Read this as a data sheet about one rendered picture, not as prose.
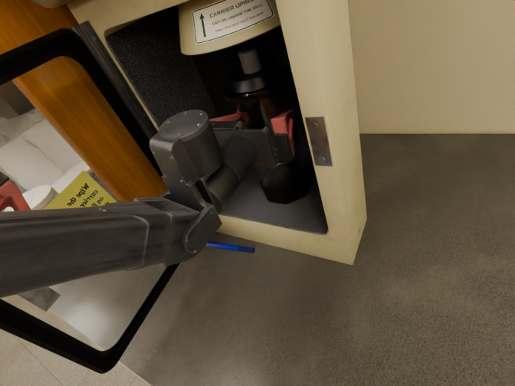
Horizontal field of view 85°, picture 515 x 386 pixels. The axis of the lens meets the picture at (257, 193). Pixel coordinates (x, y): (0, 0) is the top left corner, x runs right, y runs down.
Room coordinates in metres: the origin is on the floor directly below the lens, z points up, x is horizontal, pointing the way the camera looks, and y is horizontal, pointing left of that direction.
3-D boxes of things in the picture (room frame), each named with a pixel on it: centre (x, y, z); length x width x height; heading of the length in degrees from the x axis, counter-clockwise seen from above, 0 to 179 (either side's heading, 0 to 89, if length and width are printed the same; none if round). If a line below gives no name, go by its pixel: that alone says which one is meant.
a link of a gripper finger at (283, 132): (0.38, -0.06, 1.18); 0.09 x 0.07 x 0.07; 137
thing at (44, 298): (0.25, 0.29, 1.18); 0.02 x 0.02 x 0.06; 51
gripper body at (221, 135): (0.35, 0.01, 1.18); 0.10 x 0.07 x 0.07; 48
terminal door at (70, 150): (0.35, 0.23, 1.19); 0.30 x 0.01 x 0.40; 142
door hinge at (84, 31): (0.47, 0.13, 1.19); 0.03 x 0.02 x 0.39; 46
